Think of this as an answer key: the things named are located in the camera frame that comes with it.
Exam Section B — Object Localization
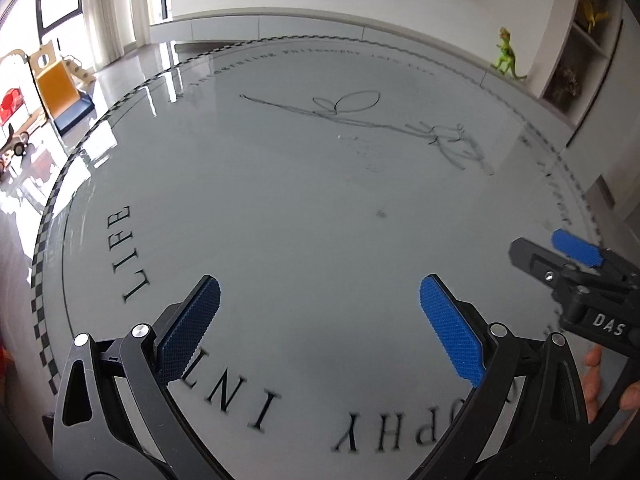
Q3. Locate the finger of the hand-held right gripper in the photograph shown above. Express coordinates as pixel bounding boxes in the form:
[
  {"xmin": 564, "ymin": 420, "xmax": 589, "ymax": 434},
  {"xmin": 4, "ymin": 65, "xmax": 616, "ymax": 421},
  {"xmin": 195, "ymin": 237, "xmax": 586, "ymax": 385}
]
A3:
[
  {"xmin": 551, "ymin": 229, "xmax": 640, "ymax": 283},
  {"xmin": 509, "ymin": 237, "xmax": 588, "ymax": 297}
]

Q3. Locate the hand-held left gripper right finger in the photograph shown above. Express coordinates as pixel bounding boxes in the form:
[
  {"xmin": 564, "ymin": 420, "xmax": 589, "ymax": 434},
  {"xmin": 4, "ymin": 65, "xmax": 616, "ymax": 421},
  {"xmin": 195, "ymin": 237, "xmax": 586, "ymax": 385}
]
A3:
[{"xmin": 419, "ymin": 272, "xmax": 592, "ymax": 480}]

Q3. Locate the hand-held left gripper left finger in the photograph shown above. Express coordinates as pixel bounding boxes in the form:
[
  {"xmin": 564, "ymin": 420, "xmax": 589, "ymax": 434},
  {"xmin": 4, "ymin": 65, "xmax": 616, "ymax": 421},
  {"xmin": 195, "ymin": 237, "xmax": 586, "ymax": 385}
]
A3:
[{"xmin": 51, "ymin": 275, "xmax": 226, "ymax": 480}]

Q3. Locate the person's right hand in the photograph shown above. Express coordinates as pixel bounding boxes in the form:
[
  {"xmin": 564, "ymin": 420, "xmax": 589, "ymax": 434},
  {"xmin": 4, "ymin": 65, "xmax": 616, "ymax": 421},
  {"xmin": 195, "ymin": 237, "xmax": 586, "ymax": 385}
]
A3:
[{"xmin": 582, "ymin": 344, "xmax": 640, "ymax": 423}]

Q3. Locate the dried flower bunch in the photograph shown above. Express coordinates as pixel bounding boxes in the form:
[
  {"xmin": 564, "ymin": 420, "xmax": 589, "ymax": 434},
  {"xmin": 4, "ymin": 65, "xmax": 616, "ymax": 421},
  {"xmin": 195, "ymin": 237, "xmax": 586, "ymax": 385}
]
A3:
[{"xmin": 550, "ymin": 66, "xmax": 583, "ymax": 103}]

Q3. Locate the green toy dinosaur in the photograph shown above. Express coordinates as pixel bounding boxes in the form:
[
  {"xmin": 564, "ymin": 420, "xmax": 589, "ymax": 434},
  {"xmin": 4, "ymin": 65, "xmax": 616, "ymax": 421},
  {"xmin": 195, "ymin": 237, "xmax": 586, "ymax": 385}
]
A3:
[{"xmin": 492, "ymin": 26, "xmax": 528, "ymax": 81}]

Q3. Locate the yellow toy dinosaur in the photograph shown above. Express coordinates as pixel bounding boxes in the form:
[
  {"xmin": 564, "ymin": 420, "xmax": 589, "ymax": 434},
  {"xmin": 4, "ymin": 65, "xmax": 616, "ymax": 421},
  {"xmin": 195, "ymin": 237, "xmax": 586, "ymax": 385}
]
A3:
[{"xmin": 580, "ymin": 0, "xmax": 611, "ymax": 31}]

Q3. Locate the wooden toy car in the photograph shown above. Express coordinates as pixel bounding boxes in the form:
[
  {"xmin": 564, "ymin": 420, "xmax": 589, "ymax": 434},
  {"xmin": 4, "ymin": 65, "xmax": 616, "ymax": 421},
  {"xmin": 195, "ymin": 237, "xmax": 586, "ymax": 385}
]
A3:
[{"xmin": 0, "ymin": 127, "xmax": 31, "ymax": 171}]

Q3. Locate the white curtain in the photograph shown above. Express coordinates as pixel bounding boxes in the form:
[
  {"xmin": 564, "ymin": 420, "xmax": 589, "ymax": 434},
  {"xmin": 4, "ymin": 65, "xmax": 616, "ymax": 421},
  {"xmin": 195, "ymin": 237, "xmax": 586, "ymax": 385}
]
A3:
[{"xmin": 80, "ymin": 0, "xmax": 171, "ymax": 68}]

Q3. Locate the white wall shelf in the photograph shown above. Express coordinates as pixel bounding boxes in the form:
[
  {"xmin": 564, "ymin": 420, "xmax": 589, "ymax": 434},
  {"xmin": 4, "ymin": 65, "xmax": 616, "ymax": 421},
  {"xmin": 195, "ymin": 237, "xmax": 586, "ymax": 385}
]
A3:
[{"xmin": 537, "ymin": 0, "xmax": 626, "ymax": 133}]

